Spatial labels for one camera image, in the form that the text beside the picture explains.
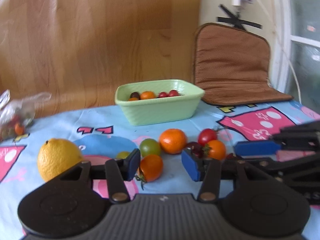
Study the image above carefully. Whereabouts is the large yellow lemon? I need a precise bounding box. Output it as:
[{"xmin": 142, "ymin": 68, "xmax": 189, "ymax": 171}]
[{"xmin": 37, "ymin": 138, "xmax": 84, "ymax": 182}]

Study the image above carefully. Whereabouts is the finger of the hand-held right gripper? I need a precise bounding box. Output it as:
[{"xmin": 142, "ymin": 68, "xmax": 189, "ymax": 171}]
[
  {"xmin": 225, "ymin": 152, "xmax": 320, "ymax": 205},
  {"xmin": 234, "ymin": 122, "xmax": 320, "ymax": 157}
]

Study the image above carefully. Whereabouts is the clear plastic bag of tomatoes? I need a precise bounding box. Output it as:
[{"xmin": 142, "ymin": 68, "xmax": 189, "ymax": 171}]
[{"xmin": 0, "ymin": 89, "xmax": 52, "ymax": 140}]

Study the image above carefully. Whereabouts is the cartoon printed tablecloth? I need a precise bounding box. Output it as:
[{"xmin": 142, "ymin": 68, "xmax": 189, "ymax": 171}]
[{"xmin": 0, "ymin": 99, "xmax": 320, "ymax": 240}]

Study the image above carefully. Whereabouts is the white window frame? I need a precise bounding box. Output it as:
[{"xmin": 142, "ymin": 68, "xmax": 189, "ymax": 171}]
[{"xmin": 271, "ymin": 0, "xmax": 320, "ymax": 105}]

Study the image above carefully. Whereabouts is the thin white cable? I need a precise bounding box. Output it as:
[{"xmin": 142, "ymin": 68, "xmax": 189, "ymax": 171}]
[{"xmin": 245, "ymin": 0, "xmax": 302, "ymax": 104}]

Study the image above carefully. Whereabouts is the light green plastic basin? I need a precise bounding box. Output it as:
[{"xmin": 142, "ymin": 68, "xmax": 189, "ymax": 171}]
[{"xmin": 114, "ymin": 79, "xmax": 205, "ymax": 126}]

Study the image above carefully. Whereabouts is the wood-pattern board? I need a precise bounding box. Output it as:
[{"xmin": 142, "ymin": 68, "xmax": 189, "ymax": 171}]
[{"xmin": 0, "ymin": 0, "xmax": 202, "ymax": 119}]

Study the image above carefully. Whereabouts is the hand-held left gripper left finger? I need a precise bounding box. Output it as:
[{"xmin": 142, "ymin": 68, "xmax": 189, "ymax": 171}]
[{"xmin": 57, "ymin": 149, "xmax": 141, "ymax": 204}]

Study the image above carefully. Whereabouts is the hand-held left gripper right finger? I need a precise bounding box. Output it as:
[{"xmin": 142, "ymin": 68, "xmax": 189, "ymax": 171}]
[{"xmin": 181, "ymin": 149, "xmax": 273, "ymax": 202}]

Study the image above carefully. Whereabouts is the brown seat cushion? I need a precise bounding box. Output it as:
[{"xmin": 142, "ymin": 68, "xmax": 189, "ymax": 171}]
[{"xmin": 192, "ymin": 22, "xmax": 294, "ymax": 106}]

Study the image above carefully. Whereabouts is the round orange tomato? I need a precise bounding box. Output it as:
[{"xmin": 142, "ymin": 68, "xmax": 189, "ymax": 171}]
[{"xmin": 159, "ymin": 128, "xmax": 187, "ymax": 155}]

